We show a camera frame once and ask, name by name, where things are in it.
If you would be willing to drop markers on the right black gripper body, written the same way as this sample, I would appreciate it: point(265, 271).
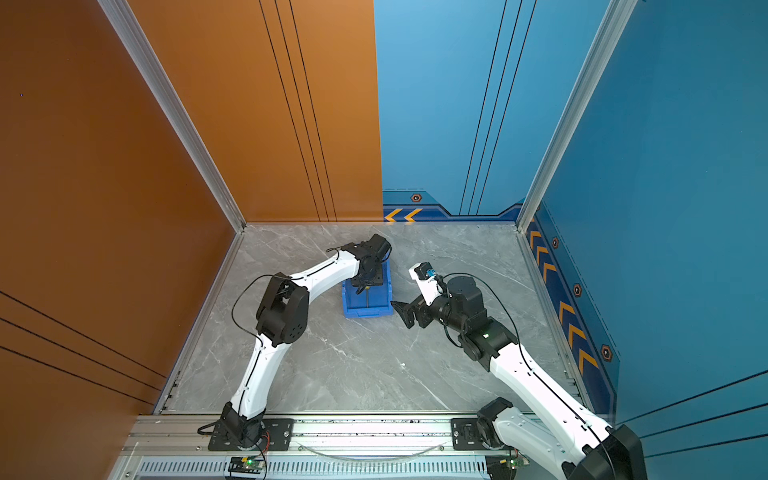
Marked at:
point(442, 309)

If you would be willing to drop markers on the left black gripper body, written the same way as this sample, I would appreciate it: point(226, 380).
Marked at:
point(375, 279)

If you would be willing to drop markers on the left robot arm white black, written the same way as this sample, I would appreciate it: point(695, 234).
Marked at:
point(281, 319)

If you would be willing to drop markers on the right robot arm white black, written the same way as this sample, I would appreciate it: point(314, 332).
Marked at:
point(567, 439)

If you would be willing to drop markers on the blue plastic bin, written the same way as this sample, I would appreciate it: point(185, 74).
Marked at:
point(371, 303)

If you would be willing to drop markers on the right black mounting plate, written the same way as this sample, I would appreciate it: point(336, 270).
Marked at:
point(473, 433)

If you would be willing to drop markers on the black mounting plate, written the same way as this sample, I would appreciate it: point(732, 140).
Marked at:
point(275, 435)
point(473, 433)

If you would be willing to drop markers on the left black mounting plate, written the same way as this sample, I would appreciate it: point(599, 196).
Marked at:
point(275, 435)

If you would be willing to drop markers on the green circuit board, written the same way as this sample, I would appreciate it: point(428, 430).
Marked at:
point(246, 467)

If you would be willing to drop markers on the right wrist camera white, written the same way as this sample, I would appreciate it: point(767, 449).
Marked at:
point(426, 279)

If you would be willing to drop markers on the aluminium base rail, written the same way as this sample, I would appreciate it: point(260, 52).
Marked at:
point(379, 445)

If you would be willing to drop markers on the left aluminium corner post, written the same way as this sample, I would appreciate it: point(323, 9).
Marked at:
point(129, 31)

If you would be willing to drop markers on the aluminium corner post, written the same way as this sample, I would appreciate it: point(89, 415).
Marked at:
point(611, 28)
point(129, 31)

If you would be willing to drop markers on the right aluminium corner post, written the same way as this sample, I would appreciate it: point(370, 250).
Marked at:
point(611, 28)

